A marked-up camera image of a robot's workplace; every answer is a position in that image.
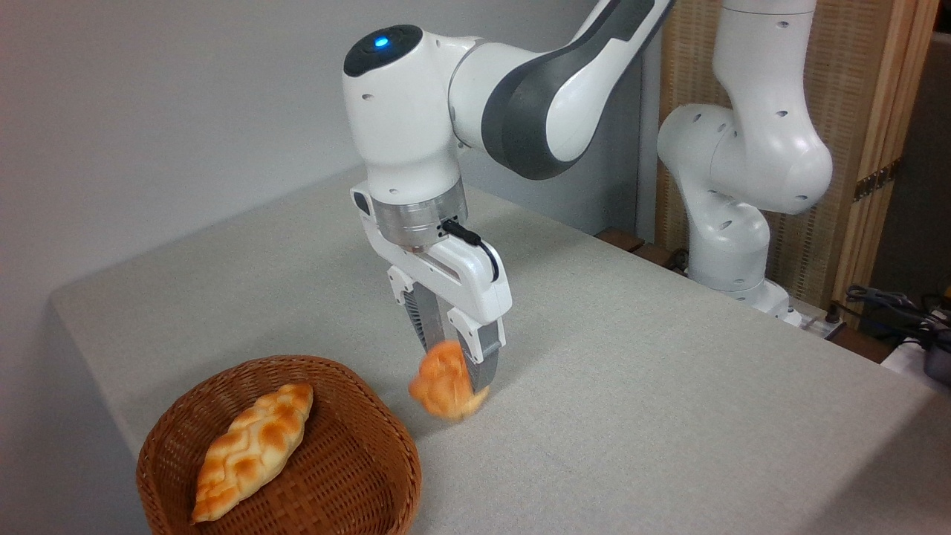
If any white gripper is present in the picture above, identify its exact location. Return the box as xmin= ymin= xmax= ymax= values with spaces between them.
xmin=351 ymin=182 xmax=513 ymax=395

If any round knotted bread roll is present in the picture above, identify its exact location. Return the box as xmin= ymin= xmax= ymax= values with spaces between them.
xmin=408 ymin=340 xmax=491 ymax=423

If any long braided bread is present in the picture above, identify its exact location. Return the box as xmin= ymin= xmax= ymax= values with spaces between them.
xmin=191 ymin=382 xmax=314 ymax=524

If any brown wicker basket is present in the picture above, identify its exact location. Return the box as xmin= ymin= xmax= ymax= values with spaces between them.
xmin=136 ymin=354 xmax=423 ymax=535

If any metal screen hinge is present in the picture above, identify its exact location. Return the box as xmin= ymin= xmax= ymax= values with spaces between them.
xmin=853 ymin=159 xmax=900 ymax=202

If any wooden woven folding screen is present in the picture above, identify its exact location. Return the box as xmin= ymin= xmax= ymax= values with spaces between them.
xmin=658 ymin=0 xmax=941 ymax=328

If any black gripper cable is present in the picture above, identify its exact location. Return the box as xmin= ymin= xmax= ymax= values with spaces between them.
xmin=441 ymin=218 xmax=501 ymax=284

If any black cable bundle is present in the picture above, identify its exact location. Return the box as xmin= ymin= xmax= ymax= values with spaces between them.
xmin=845 ymin=285 xmax=951 ymax=350

